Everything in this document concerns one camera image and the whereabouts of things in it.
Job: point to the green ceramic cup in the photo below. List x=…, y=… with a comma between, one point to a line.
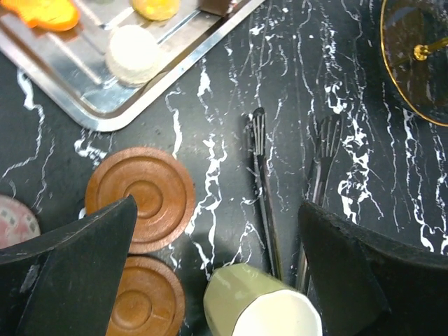
x=242, y=300

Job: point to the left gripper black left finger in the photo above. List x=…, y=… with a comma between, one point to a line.
x=65, y=281

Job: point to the orange fish-shaped cookie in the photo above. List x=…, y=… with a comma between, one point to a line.
x=54, y=16

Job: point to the chocolate triangle cake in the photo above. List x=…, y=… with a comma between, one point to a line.
x=218, y=7

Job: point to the three-tier glass cake stand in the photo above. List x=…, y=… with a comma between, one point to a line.
x=413, y=41

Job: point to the black metal tongs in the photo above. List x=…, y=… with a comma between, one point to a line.
x=328, y=142

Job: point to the yellow dome cake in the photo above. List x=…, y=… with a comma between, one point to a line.
x=156, y=10

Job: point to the pink patterned mug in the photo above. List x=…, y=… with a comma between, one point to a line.
x=18, y=223

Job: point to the brown wooden coaster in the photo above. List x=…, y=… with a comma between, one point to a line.
x=150, y=300
x=161, y=186

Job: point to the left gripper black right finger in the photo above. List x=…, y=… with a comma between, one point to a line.
x=370, y=284

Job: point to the silver metal tray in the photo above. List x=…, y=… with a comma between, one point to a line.
x=70, y=67

